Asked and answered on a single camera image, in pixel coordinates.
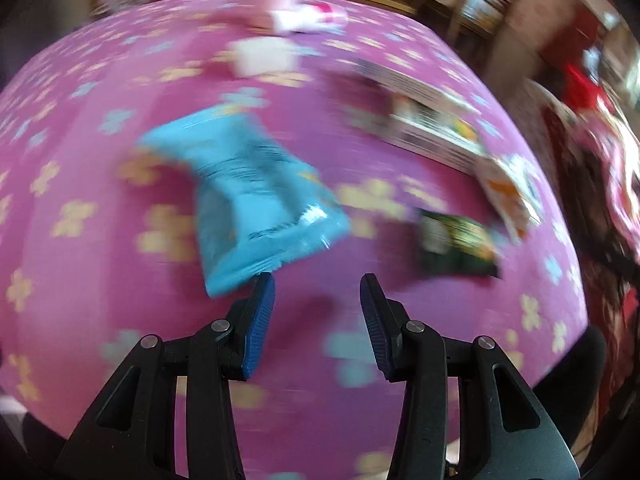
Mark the blue snack packet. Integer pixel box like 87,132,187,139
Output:
135,105,351,298

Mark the white bottle with magenta label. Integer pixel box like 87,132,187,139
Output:
270,4,348,36

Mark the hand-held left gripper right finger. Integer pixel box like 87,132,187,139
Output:
360,273,581,480

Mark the orange and white packet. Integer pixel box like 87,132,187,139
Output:
475,152,543,246

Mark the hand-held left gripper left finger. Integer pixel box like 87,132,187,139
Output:
54,272,277,480

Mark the white foam sponge block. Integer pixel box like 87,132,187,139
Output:
231,37,301,78

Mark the dark wooden chair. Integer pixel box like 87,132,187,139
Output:
425,0,521,56

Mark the black and green packet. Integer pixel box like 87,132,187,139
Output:
415,209,503,280

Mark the white printed carton box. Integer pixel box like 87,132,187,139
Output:
357,57,488,176

